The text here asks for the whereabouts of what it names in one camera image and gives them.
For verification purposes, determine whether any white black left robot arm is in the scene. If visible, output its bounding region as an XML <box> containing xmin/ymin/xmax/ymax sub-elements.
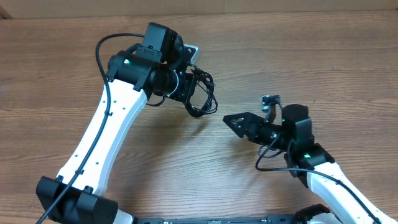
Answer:
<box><xmin>36</xmin><ymin>22</ymin><xmax>203</xmax><ymax>224</ymax></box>

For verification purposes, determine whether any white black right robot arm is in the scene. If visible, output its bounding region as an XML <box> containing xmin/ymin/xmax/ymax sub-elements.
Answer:
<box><xmin>223</xmin><ymin>101</ymin><xmax>395</xmax><ymax>223</ymax></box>

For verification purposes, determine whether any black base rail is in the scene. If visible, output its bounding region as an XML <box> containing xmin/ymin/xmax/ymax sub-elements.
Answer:
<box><xmin>132</xmin><ymin>214</ymin><xmax>306</xmax><ymax>224</ymax></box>

